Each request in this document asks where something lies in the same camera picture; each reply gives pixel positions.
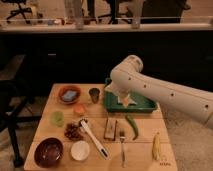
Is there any brown wooden block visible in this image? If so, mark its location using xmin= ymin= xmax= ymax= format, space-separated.
xmin=104 ymin=118 xmax=117 ymax=141

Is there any orange bowl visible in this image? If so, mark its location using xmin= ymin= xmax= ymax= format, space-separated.
xmin=58 ymin=85 xmax=81 ymax=104

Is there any blue sponge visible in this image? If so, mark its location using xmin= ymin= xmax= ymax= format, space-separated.
xmin=62 ymin=90 xmax=77 ymax=101

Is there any dark metal cup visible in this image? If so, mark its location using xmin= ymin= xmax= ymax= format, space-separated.
xmin=89 ymin=88 xmax=100 ymax=104

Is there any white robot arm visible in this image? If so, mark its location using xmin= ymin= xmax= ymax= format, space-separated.
xmin=105 ymin=55 xmax=213 ymax=130

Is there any green tray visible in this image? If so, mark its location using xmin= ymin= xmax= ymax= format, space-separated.
xmin=104 ymin=92 xmax=157 ymax=113

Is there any white handled kitchen tool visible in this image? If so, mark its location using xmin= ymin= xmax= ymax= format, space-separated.
xmin=80 ymin=120 xmax=109 ymax=159

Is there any bunch of red grapes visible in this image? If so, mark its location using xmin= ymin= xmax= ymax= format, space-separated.
xmin=64 ymin=123 xmax=83 ymax=141

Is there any grey wedge block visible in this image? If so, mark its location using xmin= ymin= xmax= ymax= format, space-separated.
xmin=125 ymin=94 xmax=137 ymax=107

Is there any silver fork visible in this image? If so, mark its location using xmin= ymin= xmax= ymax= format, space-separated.
xmin=119 ymin=130 xmax=126 ymax=168

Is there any green plastic cup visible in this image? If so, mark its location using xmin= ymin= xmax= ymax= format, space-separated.
xmin=51 ymin=111 xmax=64 ymax=127

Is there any green chili pepper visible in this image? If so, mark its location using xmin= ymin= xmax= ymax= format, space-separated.
xmin=125 ymin=115 xmax=139 ymax=140

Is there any purple bowl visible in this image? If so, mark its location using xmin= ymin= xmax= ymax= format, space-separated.
xmin=34 ymin=137 xmax=63 ymax=168

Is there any black office chair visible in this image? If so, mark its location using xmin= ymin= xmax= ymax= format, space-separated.
xmin=0 ymin=53 xmax=43 ymax=168

